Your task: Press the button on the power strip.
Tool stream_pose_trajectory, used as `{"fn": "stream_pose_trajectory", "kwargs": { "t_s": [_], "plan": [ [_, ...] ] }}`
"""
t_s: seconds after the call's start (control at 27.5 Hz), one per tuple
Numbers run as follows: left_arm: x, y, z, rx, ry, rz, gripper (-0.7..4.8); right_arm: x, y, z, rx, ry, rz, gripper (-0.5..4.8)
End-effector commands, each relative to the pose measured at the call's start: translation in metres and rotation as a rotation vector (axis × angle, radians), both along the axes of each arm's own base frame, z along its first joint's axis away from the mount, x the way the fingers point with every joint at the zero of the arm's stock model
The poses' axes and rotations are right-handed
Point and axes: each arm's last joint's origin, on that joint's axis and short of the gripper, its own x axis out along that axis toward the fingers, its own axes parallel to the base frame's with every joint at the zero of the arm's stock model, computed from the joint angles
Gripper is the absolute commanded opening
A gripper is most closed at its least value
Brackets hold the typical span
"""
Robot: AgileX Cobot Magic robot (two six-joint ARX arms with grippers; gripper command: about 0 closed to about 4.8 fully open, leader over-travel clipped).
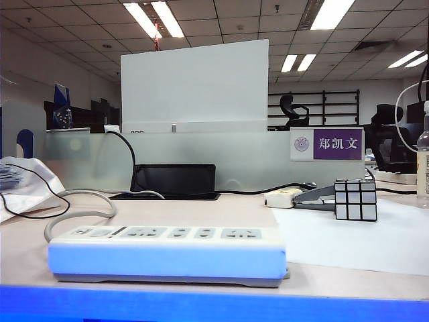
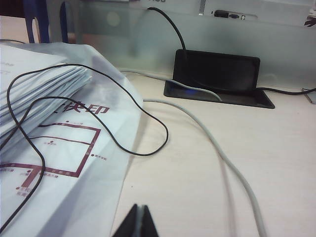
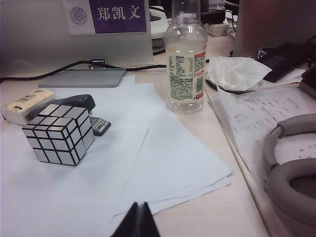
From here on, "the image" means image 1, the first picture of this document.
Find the white power strip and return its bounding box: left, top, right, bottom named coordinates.
left=47, top=225, right=291, bottom=288

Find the frosted glass desk partition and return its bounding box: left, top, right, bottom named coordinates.
left=43, top=129, right=366, bottom=193

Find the white AOC monitor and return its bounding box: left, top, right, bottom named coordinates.
left=119, top=39, right=270, bottom=134

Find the grey stapler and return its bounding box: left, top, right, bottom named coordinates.
left=293, top=186, right=338, bottom=212

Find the fluorescent ceiling light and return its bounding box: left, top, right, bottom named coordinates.
left=297, top=53, right=318, bottom=72
left=280, top=54, right=298, bottom=73
left=123, top=2, right=164, bottom=40
left=404, top=53, right=429, bottom=68
left=150, top=1, right=185, bottom=38
left=387, top=50, right=425, bottom=69
left=310, top=0, right=356, bottom=31

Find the purple and white name plate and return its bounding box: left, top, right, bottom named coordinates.
left=290, top=126, right=365, bottom=162

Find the silver mirror cube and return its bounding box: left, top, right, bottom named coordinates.
left=334, top=179, right=379, bottom=222

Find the white paper sheet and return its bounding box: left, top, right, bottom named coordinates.
left=271, top=197, right=429, bottom=276

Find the black shelf rack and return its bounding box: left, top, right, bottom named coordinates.
left=267, top=89, right=361, bottom=127

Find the blue decorative trophy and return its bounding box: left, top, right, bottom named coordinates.
left=52, top=83, right=74, bottom=130

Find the black mesh office chair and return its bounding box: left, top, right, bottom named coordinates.
left=363, top=103, right=420, bottom=174

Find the white printed plastic bag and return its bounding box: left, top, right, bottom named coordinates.
left=0, top=156, right=66, bottom=224

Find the stack of white papers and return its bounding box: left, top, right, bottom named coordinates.
left=0, top=160, right=41, bottom=192

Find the clear plastic bottle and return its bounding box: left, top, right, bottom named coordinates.
left=416, top=100, right=429, bottom=209

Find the black desk cable box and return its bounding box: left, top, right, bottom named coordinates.
left=110, top=163, right=222, bottom=201

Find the black cable with connector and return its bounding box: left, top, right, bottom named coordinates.
left=216, top=182, right=418, bottom=196

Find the thick black monitor cable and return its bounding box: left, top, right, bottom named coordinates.
left=106, top=129, right=139, bottom=193

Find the grey power strip cable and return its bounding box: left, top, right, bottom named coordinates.
left=44, top=189, right=166, bottom=243

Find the thin black cable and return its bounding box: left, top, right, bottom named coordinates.
left=0, top=164, right=71, bottom=219

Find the white cable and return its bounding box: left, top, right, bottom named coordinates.
left=394, top=79, right=429, bottom=154

